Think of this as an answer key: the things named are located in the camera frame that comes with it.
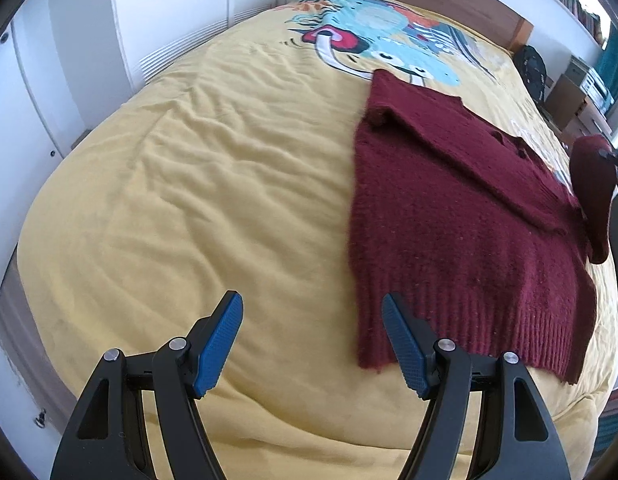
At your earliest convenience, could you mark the dark red knit sweater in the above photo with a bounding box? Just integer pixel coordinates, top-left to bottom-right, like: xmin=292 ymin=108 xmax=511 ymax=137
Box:
xmin=349 ymin=70 xmax=610 ymax=384

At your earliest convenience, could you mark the wooden drawer cabinet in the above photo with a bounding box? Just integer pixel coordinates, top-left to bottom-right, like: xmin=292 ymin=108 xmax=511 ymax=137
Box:
xmin=544 ymin=75 xmax=612 ymax=146

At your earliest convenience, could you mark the white printer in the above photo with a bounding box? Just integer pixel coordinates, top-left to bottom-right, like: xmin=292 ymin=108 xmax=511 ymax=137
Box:
xmin=565 ymin=56 xmax=615 ymax=115

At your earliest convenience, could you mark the right teal curtain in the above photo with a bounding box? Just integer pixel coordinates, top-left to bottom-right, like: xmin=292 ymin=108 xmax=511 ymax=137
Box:
xmin=595 ymin=24 xmax=618 ymax=100

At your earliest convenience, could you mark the black backpack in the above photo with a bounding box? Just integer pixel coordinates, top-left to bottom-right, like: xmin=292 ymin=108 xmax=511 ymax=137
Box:
xmin=513 ymin=46 xmax=546 ymax=104

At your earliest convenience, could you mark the yellow cartoon print bedspread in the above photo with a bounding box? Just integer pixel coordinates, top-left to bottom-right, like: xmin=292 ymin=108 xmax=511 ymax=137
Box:
xmin=16 ymin=0 xmax=618 ymax=480

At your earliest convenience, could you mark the white wardrobe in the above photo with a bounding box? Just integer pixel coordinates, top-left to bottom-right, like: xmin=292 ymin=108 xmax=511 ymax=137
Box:
xmin=0 ymin=0 xmax=289 ymax=289

